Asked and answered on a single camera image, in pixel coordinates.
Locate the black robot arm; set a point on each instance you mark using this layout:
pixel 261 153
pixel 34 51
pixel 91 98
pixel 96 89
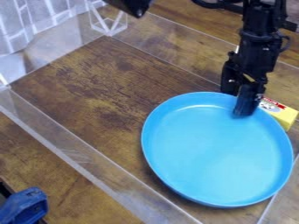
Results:
pixel 263 18

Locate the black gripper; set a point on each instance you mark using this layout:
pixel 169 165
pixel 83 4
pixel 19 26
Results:
pixel 254 60

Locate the yellow brick with label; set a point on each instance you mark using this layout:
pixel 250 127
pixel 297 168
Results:
pixel 281 112

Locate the blue round plastic tray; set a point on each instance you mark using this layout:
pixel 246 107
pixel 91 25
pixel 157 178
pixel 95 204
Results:
pixel 221 160

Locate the grey checkered cloth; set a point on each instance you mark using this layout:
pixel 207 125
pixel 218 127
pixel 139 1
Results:
pixel 27 17

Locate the clear acrylic enclosure wall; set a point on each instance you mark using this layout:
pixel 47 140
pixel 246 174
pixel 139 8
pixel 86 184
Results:
pixel 76 93

